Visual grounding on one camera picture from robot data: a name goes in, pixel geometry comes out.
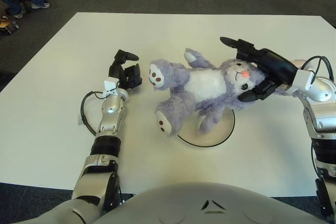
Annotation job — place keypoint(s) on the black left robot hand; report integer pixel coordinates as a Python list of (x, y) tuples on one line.
[(115, 72)]

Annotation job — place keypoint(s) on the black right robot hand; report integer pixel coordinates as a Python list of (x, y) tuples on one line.
[(275, 66)]

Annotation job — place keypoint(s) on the purple plush bunny doll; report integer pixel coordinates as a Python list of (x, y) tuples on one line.
[(207, 82)]

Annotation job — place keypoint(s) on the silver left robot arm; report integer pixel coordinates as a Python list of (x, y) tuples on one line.
[(110, 119)]

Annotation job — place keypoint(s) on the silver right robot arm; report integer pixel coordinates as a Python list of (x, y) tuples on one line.
[(320, 119)]

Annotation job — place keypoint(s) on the white plate black rim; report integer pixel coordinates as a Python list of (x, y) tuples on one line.
[(218, 134)]

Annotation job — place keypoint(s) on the dark box on floor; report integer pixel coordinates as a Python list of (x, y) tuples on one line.
[(9, 26)]

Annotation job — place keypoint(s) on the silver robot torso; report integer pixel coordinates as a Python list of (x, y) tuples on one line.
[(204, 208)]

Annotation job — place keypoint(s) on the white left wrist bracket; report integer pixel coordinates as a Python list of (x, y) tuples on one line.
[(110, 85)]

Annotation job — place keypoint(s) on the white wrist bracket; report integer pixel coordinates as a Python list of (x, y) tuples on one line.
[(302, 79), (110, 85)]

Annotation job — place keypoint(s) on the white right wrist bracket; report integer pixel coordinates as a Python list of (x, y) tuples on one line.
[(302, 79)]

